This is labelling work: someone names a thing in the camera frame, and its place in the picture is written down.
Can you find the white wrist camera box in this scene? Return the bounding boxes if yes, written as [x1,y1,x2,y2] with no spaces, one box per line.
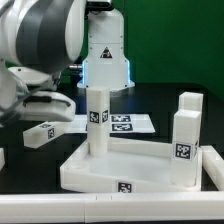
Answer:
[9,66,61,91]

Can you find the white marker sheet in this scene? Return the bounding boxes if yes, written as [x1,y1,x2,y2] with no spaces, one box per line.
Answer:
[67,114,155,133]

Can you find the white fence bar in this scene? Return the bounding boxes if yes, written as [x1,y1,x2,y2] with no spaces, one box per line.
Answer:
[201,145,224,191]
[0,191,224,224]

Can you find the white desk tabletop tray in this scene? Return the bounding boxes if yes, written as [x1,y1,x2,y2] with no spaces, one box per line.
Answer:
[60,137,202,193]

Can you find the white obstacle wall left piece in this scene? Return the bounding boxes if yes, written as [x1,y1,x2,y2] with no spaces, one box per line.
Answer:
[0,148,5,171]

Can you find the white right fence bar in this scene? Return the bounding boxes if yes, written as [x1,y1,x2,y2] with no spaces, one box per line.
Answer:
[201,145,224,191]

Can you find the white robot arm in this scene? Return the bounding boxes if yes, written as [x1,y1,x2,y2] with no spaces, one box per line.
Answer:
[0,0,86,127]

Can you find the white front fence bar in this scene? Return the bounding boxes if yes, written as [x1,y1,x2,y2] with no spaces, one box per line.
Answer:
[0,191,224,224]

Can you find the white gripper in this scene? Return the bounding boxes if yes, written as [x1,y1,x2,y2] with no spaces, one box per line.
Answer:
[15,91,76,122]

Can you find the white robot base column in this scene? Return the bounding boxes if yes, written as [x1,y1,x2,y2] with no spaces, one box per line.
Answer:
[77,0,135,92]

